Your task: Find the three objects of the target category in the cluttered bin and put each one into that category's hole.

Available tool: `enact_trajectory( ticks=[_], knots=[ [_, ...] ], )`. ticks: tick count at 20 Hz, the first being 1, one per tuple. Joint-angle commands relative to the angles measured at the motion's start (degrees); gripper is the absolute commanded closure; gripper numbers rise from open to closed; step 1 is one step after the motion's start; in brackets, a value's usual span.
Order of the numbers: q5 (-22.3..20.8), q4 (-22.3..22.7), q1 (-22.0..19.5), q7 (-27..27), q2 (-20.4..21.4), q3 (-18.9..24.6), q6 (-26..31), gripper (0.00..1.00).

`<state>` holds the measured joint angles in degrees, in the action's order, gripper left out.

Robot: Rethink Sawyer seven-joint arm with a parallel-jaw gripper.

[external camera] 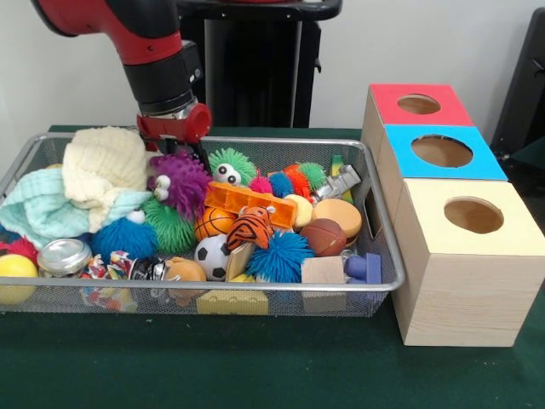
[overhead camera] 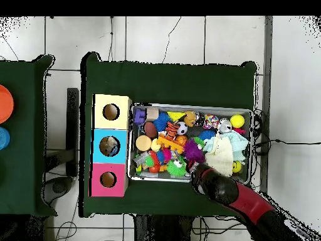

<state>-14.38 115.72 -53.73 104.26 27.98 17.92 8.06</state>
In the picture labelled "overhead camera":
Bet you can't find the light teal knitted cloth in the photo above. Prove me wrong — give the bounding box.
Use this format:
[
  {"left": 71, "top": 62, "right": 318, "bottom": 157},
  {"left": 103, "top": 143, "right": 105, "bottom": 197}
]
[{"left": 201, "top": 129, "right": 250, "bottom": 163}]

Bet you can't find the shallow clear mesh bin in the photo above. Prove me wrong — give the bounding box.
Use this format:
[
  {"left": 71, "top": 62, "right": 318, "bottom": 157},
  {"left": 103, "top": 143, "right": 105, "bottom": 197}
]
[{"left": 129, "top": 102, "right": 253, "bottom": 186}]

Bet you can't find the wooden box with three holes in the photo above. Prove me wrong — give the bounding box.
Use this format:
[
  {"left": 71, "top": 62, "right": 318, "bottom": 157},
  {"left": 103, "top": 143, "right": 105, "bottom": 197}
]
[{"left": 90, "top": 93, "right": 132, "bottom": 198}]

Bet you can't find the blue spiky ball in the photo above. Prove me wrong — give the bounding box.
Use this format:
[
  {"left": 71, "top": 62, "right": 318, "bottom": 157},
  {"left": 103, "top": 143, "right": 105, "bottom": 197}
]
[{"left": 153, "top": 112, "right": 171, "bottom": 132}]

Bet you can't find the orange toy building block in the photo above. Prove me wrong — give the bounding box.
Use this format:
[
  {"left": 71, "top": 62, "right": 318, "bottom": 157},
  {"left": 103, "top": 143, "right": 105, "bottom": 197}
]
[{"left": 156, "top": 132, "right": 186, "bottom": 154}]

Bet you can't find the toy hamburger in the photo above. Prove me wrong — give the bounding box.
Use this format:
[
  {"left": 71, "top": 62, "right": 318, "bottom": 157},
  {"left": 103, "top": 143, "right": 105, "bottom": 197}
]
[{"left": 135, "top": 135, "right": 153, "bottom": 153}]

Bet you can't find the purple toy block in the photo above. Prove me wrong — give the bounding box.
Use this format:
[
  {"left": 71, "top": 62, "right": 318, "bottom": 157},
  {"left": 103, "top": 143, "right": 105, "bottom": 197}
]
[{"left": 133, "top": 109, "right": 147, "bottom": 125}]

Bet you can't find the green furry ball with eyes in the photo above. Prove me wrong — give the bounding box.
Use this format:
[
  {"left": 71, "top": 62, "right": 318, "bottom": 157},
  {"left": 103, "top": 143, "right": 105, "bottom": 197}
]
[{"left": 166, "top": 157, "right": 188, "bottom": 178}]

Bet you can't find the purple spiky ball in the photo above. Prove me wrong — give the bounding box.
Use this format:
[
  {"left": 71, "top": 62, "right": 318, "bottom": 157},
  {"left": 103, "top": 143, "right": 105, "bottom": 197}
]
[{"left": 183, "top": 139, "right": 206, "bottom": 164}]

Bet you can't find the green spiky ball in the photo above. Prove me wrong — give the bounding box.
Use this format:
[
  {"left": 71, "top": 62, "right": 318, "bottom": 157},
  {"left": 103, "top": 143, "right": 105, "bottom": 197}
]
[{"left": 192, "top": 136, "right": 206, "bottom": 149}]

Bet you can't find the dark green table cloth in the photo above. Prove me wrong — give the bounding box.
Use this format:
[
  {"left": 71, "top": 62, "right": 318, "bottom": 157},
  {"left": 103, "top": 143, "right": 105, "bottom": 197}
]
[
  {"left": 80, "top": 51, "right": 258, "bottom": 223},
  {"left": 0, "top": 54, "right": 57, "bottom": 218}
]

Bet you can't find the plain yellow ball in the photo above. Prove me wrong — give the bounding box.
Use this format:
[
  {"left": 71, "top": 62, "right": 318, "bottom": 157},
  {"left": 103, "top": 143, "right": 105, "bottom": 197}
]
[{"left": 230, "top": 114, "right": 246, "bottom": 129}]

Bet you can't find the yellow smiley face ball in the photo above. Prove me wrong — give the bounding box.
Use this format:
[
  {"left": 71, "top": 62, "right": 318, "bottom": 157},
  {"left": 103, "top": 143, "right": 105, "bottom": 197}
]
[{"left": 232, "top": 159, "right": 244, "bottom": 174}]

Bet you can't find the blue round disc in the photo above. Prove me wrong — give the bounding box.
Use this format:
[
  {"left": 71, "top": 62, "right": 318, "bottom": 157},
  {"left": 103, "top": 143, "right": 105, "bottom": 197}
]
[{"left": 0, "top": 127, "right": 11, "bottom": 151}]

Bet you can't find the orange round disc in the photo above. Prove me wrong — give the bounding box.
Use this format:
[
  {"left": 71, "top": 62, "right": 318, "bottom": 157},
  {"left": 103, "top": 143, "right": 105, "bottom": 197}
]
[{"left": 0, "top": 84, "right": 14, "bottom": 124}]

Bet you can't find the black cable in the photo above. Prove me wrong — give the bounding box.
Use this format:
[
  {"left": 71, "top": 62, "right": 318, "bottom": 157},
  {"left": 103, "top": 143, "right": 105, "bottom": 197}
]
[{"left": 253, "top": 137, "right": 321, "bottom": 151}]

